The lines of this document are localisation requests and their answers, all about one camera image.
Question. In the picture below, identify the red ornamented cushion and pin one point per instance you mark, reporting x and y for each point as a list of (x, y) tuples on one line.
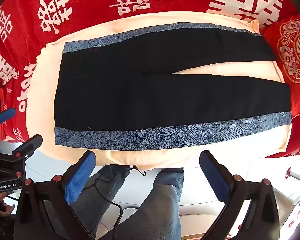
[(290, 55)]

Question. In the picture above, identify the cream cloth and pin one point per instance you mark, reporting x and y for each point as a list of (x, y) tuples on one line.
[(45, 80)]

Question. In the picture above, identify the white furniture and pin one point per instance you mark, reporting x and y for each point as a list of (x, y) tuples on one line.
[(290, 205)]

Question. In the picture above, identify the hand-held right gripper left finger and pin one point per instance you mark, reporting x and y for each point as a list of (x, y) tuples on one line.
[(80, 176)]

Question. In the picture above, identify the black pants with blue trim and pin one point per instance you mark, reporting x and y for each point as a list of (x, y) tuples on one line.
[(145, 97)]

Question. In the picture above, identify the person's right leg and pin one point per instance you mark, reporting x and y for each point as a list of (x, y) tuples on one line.
[(155, 205)]

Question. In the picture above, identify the person's leg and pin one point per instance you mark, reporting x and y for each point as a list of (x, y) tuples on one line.
[(155, 205), (100, 192)]

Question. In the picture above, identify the red printed blanket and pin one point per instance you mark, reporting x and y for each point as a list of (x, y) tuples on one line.
[(85, 2)]

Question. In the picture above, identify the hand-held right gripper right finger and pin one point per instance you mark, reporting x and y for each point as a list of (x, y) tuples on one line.
[(215, 177)]

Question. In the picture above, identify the red-tipped grey tool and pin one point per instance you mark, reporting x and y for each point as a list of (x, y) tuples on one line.
[(293, 174)]

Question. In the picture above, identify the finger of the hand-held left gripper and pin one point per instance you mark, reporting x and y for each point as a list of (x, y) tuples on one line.
[(6, 115), (30, 143)]

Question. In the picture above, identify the person's left leg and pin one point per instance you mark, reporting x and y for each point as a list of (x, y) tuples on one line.
[(100, 192)]

